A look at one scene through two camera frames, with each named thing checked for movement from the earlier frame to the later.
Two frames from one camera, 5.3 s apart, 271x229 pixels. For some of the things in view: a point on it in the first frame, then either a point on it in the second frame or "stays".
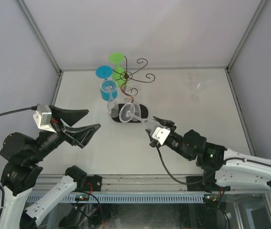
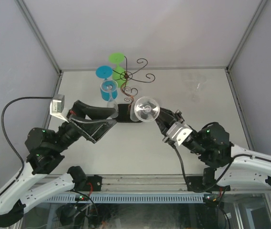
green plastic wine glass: x=119 y=75 stays
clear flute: x=137 y=110 → x=132 y=115
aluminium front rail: x=117 y=183 stays
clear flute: x=126 y=113 → x=145 y=109
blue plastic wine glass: x=108 y=88 stays
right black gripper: x=163 y=122 → x=166 y=119
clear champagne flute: x=111 y=86 stays
